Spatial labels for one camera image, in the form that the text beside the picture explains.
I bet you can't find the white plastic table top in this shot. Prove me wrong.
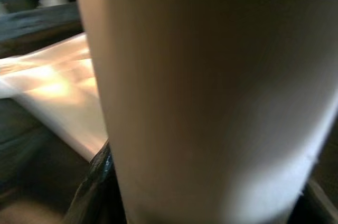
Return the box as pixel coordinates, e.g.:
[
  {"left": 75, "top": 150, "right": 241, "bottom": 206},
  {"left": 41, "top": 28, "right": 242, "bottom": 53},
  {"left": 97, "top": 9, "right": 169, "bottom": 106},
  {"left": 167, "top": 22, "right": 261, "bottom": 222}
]
[{"left": 0, "top": 32, "right": 109, "bottom": 163}]

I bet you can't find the white plastic table leg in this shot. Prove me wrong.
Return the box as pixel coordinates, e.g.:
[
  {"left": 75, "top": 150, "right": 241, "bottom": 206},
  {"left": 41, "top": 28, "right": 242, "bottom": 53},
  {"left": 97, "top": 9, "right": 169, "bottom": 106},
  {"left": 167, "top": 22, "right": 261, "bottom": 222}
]
[{"left": 71, "top": 0, "right": 338, "bottom": 224}]

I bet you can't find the black plastic table cover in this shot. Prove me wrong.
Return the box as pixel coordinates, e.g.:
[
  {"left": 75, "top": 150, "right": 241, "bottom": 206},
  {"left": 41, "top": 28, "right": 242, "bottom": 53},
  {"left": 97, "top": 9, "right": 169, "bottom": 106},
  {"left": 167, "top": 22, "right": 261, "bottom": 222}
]
[{"left": 0, "top": 2, "right": 338, "bottom": 209}]

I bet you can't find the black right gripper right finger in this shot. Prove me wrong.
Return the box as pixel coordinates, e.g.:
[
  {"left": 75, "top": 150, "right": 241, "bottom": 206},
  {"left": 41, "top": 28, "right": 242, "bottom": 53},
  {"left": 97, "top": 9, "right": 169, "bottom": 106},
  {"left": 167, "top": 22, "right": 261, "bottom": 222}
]
[{"left": 295, "top": 179, "right": 338, "bottom": 224}]

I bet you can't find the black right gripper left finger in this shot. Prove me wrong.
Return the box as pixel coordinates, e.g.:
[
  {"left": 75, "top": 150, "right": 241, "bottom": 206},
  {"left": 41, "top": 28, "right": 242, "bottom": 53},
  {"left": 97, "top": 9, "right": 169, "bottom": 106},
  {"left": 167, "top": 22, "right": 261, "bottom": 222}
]
[{"left": 63, "top": 142, "right": 127, "bottom": 224}]

